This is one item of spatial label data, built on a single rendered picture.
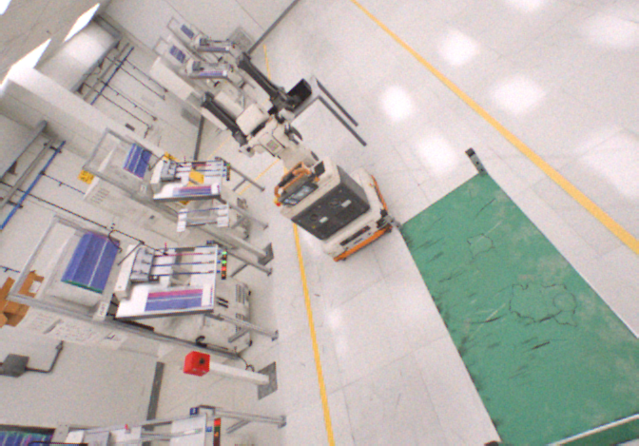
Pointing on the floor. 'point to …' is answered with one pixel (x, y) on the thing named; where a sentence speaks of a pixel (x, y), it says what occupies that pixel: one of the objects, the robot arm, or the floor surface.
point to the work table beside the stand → (327, 106)
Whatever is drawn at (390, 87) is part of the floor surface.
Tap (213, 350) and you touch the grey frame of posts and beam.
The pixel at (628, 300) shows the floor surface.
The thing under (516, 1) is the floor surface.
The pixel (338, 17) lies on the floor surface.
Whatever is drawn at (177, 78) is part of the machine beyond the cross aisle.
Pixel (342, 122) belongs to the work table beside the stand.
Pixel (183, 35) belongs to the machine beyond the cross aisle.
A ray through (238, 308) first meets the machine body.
